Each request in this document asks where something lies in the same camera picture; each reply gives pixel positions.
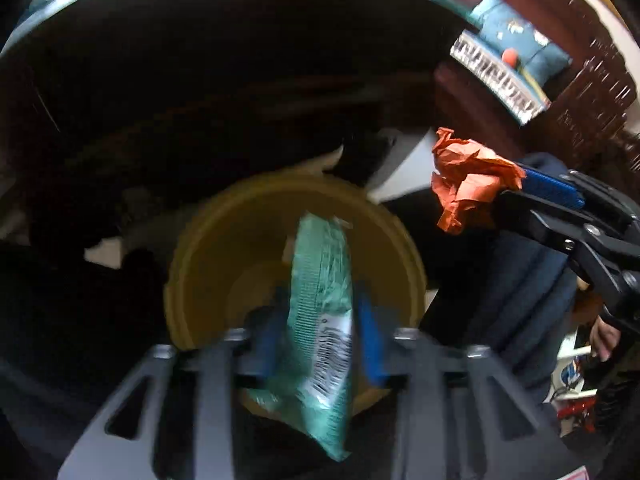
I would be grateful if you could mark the person's right leg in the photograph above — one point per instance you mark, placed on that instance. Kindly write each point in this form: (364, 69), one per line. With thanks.
(500, 285)

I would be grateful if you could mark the dark carved wooden bench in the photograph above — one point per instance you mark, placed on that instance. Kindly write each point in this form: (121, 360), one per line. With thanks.
(590, 90)

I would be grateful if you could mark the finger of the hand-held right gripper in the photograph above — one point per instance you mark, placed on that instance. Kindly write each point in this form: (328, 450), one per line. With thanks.
(550, 187)
(535, 222)

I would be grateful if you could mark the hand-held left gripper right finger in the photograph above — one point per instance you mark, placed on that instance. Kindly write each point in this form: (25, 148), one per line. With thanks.
(371, 347)

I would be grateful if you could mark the person's right hand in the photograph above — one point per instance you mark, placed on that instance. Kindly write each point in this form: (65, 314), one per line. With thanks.
(602, 342)

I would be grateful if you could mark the teal printed pillow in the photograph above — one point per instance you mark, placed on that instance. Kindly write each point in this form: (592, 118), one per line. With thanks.
(535, 45)

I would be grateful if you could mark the white fringed patterned cloth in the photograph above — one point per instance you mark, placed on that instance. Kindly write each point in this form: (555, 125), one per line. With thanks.
(500, 77)

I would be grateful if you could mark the green snack packet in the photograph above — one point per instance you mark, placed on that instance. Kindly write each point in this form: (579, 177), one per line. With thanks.
(320, 280)

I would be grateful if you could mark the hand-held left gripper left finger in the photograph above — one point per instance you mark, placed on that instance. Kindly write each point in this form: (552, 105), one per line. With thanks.
(267, 342)

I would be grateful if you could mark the dark round wooden table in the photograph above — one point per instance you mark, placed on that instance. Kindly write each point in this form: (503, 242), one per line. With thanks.
(200, 60)

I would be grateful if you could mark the yellow plastic bin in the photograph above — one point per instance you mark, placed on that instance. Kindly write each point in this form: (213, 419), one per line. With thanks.
(235, 240)

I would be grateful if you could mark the red and white object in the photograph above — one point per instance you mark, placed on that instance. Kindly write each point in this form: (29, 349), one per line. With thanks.
(575, 385)

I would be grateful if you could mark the orange paper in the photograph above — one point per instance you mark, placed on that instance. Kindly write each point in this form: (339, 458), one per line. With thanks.
(470, 175)

